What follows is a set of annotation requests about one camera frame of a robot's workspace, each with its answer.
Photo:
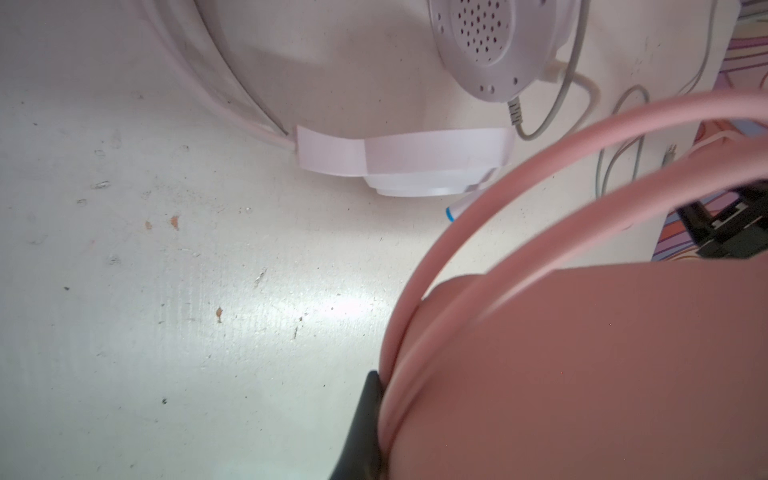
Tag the pink headphones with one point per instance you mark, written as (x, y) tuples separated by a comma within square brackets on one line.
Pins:
[(534, 370)]

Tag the white headphones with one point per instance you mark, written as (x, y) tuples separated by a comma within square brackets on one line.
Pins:
[(409, 96)]

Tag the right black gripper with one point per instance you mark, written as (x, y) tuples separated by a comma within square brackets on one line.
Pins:
[(739, 231)]

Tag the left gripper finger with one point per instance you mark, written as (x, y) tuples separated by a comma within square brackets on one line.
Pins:
[(361, 456)]

